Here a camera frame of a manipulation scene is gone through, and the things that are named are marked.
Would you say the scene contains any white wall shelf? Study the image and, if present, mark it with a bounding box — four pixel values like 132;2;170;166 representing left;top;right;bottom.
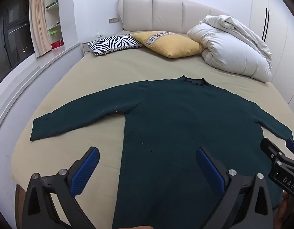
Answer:
44;0;64;51

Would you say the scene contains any white window ledge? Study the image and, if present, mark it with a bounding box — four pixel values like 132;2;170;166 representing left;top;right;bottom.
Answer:
0;41;81;135

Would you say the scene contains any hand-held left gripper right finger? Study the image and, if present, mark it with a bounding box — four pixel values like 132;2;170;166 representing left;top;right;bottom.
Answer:
196;147;274;229

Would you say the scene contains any white folded duvet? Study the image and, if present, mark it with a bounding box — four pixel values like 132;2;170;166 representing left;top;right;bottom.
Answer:
187;15;273;84

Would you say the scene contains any white nightstand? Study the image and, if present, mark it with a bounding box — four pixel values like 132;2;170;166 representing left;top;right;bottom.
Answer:
81;33;107;57

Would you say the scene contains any white wardrobe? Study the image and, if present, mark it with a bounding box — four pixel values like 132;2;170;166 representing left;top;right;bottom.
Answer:
248;0;294;106

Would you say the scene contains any bed with beige sheet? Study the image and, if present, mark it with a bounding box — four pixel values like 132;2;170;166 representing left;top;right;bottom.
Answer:
11;30;294;229

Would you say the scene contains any zebra print pillow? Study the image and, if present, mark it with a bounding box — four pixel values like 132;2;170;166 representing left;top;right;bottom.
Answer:
87;34;146;56

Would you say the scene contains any dark green sweater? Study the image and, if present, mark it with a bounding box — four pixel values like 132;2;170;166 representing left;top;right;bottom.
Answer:
30;75;294;229

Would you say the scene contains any yellow pillow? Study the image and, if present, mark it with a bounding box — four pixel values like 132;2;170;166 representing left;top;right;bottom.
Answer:
130;31;205;58

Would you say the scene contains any beige curtain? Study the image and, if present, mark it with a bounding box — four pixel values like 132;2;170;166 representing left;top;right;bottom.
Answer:
29;0;53;58

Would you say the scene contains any person's right hand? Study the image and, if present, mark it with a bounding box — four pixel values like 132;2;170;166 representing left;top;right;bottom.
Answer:
274;192;294;227

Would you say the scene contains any dark window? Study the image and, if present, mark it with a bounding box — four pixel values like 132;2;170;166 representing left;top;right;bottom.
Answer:
0;0;36;89

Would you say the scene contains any beige padded headboard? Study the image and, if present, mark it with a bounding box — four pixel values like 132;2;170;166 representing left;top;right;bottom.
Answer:
117;0;234;35

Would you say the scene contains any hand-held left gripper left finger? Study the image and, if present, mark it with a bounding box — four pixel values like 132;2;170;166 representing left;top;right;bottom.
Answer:
22;146;100;229

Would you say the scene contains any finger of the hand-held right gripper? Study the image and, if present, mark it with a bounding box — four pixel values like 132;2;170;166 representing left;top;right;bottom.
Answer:
260;137;291;170
285;138;294;159

